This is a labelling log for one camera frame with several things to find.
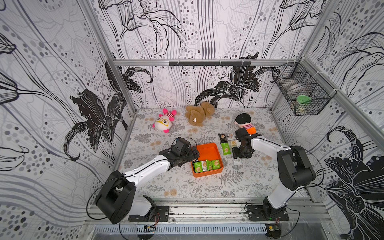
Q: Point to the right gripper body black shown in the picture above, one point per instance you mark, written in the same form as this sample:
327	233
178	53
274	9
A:
241	150

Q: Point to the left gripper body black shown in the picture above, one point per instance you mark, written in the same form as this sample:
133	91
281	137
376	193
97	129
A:
187	156

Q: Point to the yellow cookie packet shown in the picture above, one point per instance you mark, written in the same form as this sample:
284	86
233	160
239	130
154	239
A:
234	143

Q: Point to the green cookie packet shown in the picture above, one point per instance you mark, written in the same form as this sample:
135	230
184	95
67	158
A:
198	167
226	149
216	164

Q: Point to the white cookie packet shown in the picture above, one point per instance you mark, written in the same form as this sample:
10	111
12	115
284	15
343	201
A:
230	134

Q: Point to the black cookie packet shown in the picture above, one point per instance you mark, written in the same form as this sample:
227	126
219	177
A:
238	162
223	138

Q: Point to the orange storage box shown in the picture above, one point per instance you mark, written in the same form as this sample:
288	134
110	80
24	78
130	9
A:
208	153

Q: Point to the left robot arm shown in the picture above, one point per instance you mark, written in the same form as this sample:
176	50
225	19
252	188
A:
117	197

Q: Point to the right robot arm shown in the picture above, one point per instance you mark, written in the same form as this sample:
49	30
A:
294	167

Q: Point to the black-haired doll orange dress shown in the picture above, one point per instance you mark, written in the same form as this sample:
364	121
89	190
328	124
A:
244	121

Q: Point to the pink white owl plush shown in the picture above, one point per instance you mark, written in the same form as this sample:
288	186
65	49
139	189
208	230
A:
165	120

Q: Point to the brown teddy bear plush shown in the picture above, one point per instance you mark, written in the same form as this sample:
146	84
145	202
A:
197	114

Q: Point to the green lid jar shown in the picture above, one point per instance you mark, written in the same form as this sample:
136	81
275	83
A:
302	103

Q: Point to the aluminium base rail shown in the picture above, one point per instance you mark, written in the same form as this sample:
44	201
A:
234	210

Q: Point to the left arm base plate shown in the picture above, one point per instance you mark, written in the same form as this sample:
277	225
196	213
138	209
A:
156	214

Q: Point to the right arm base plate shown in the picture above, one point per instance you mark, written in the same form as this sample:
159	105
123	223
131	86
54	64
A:
257	213

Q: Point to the black wire basket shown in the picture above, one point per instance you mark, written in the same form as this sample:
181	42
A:
293	79

